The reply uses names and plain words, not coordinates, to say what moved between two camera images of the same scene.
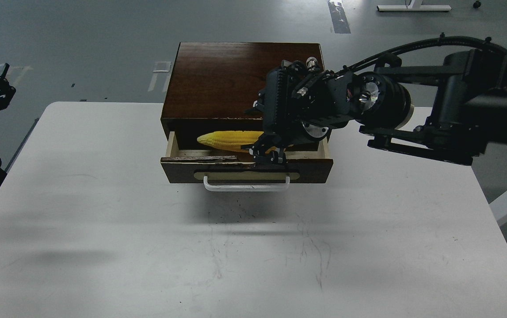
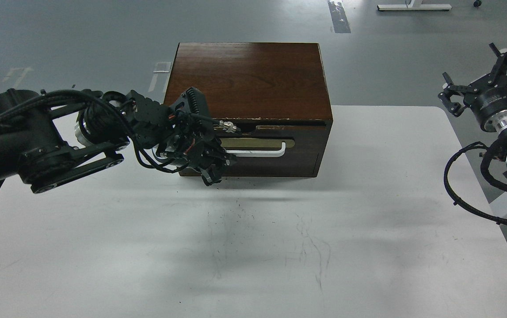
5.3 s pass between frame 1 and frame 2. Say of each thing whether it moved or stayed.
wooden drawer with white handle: moved
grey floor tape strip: stayed
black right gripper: moved
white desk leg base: stayed
